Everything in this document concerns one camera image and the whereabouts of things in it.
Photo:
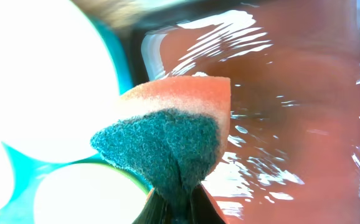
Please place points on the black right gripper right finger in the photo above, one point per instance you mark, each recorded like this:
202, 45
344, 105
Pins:
202, 209

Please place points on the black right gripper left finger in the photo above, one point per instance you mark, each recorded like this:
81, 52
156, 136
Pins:
155, 210

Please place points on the pink and green sponge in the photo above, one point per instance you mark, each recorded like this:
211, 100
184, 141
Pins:
172, 132

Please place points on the red and black tray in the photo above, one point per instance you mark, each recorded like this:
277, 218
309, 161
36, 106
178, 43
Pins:
294, 143

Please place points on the teal plastic tray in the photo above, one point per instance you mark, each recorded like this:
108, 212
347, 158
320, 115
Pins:
20, 176

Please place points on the lower yellow-green plate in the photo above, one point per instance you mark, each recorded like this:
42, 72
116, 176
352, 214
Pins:
88, 193

